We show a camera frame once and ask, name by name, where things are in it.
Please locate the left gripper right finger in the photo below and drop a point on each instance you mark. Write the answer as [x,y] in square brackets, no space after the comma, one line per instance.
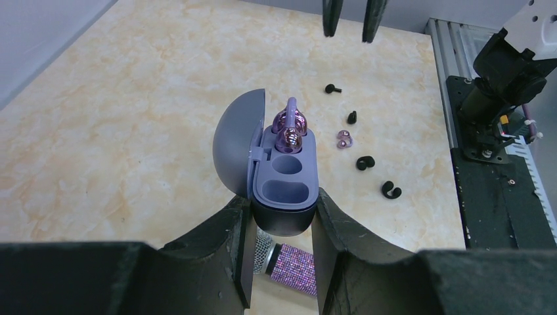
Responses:
[358,272]

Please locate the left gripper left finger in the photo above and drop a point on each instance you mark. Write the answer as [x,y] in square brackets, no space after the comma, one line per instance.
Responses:
[208,270]

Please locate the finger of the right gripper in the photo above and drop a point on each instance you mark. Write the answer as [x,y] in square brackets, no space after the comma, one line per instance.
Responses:
[373,16]
[331,14]

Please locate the purple earbud charging case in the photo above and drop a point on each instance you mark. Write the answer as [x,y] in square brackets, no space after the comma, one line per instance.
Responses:
[283,188]

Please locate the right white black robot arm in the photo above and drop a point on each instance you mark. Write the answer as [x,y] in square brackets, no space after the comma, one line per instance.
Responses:
[510,70]

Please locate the purple glitter microphone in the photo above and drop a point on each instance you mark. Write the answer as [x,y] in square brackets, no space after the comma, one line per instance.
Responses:
[285,264]

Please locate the black earbud far right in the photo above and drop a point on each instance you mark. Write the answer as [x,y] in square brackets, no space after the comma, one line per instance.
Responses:
[331,88]

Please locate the black clip earbud lower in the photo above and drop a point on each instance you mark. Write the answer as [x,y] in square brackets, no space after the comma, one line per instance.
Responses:
[389,190]

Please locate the black clip earbud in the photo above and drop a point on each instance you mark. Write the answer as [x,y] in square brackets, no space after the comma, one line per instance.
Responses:
[365,162]
[389,190]

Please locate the black earbud right middle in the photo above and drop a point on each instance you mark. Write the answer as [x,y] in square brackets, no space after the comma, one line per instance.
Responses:
[352,118]

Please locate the black clip earbud upper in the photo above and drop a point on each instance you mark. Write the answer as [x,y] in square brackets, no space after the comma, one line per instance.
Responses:
[365,162]

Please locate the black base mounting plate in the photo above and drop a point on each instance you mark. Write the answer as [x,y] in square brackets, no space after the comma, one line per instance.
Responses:
[500,207]

